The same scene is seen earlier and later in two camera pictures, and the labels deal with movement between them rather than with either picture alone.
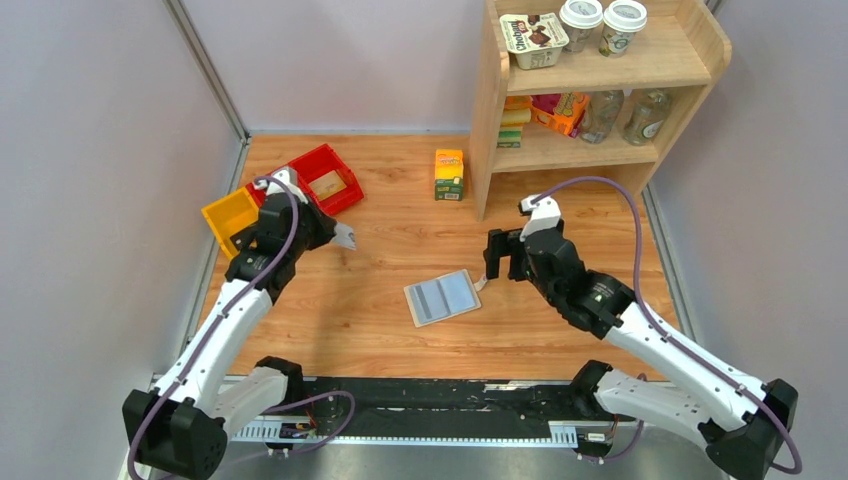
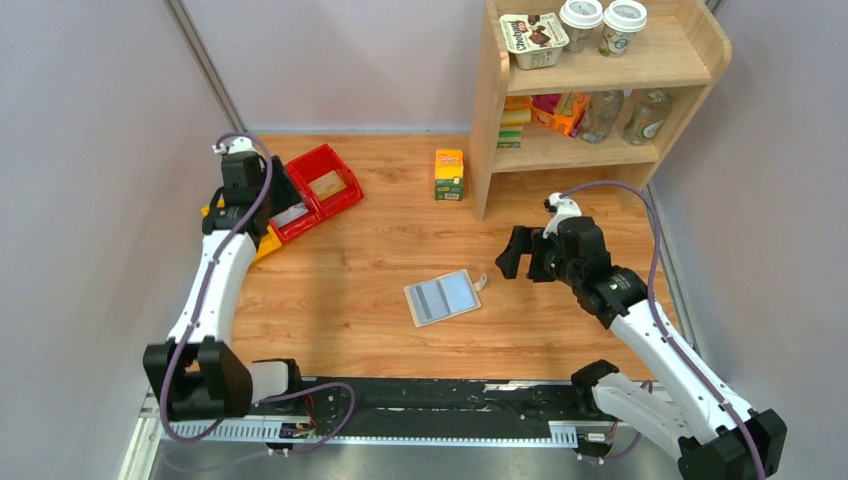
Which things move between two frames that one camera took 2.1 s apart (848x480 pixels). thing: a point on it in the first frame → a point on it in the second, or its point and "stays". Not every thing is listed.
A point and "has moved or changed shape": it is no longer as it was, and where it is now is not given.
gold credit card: x=327 y=185 stays
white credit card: x=345 y=235 has moved or changed shape
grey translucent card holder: x=438 y=299 stays
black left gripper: x=319 y=225 → x=282 y=192
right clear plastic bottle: x=649 y=108 stays
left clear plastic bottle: x=603 y=108 stays
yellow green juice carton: x=449 y=175 stays
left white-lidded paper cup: x=579 y=18 stays
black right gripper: x=515 y=254 → x=538 y=254
